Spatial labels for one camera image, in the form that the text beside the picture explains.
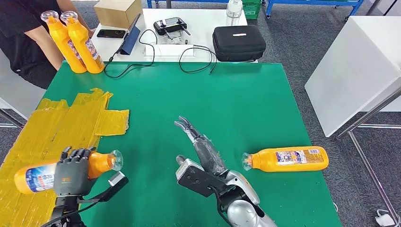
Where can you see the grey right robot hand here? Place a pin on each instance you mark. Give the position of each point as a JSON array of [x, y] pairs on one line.
[[210, 156]]

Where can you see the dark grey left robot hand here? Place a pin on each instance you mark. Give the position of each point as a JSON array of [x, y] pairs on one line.
[[72, 175]]

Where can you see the orange detergent bottle clear cap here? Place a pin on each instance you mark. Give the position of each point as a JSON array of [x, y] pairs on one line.
[[100, 164], [266, 161], [62, 47], [87, 56]]

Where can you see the person's left forearm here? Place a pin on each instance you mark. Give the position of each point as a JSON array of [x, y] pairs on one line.
[[81, 20]]

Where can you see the person's right forearm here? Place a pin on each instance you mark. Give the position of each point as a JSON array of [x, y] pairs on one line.
[[47, 47]]

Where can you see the yellow taped plastic sheet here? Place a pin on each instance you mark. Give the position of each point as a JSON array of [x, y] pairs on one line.
[[62, 125]]

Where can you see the white bench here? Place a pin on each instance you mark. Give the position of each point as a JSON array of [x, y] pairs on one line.
[[22, 94]]

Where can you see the black zip carrying case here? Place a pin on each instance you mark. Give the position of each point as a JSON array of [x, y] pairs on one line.
[[238, 43]]

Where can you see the black remote controller with screen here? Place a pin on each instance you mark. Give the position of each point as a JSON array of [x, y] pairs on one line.
[[170, 26]]

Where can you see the white desk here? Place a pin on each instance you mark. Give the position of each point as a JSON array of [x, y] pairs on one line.
[[203, 19]]

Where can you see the blue tablet folio case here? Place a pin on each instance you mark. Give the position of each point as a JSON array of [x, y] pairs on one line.
[[130, 40]]

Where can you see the person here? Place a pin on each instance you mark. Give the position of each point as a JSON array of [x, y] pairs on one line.
[[18, 40]]

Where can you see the clear plastic jar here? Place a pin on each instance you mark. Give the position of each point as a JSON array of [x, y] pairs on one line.
[[234, 12]]

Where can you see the black smartphone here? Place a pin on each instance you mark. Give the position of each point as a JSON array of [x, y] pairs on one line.
[[111, 34]]

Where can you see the green plastic crate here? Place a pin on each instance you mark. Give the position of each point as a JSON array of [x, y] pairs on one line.
[[251, 11]]

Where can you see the white table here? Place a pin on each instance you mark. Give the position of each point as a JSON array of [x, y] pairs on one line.
[[354, 75]]

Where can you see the brown cardboard box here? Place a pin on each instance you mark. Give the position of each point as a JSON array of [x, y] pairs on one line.
[[117, 12]]

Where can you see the blue metal trolley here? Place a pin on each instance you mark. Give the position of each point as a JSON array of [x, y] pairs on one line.
[[313, 3]]

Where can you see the white power adapter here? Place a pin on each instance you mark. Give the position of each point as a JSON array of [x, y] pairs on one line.
[[384, 219]]

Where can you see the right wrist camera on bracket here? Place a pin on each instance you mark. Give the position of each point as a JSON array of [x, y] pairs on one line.
[[194, 180]]

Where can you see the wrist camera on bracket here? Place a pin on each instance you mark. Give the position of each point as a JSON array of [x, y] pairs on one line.
[[194, 180], [117, 181]]

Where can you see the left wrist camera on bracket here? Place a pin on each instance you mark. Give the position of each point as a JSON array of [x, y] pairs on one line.
[[117, 181]]

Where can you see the steel table leg frame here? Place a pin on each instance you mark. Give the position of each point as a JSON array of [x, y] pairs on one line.
[[382, 126]]

